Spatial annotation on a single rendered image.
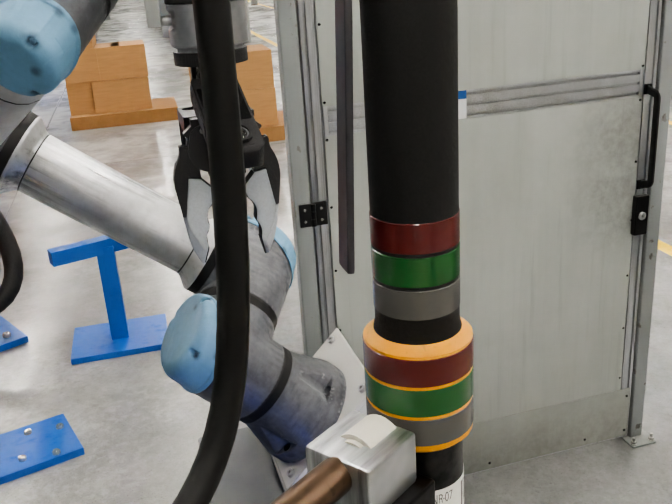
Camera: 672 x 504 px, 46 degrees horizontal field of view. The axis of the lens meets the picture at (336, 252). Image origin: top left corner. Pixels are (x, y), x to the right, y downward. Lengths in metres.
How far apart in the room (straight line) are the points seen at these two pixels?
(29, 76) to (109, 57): 8.74
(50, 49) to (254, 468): 0.73
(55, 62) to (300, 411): 0.57
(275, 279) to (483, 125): 1.35
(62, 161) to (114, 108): 8.43
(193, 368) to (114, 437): 2.26
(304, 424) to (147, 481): 1.95
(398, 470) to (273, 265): 0.82
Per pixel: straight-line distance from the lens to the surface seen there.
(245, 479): 1.20
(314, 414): 1.07
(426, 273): 0.29
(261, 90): 7.87
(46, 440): 3.30
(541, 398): 2.81
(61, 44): 0.71
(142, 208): 1.08
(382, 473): 0.29
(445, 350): 0.30
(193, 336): 1.01
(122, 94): 9.50
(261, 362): 1.04
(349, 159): 0.28
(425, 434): 0.31
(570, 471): 2.91
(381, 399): 0.31
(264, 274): 1.09
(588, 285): 2.71
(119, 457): 3.14
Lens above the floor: 1.71
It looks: 21 degrees down
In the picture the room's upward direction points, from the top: 4 degrees counter-clockwise
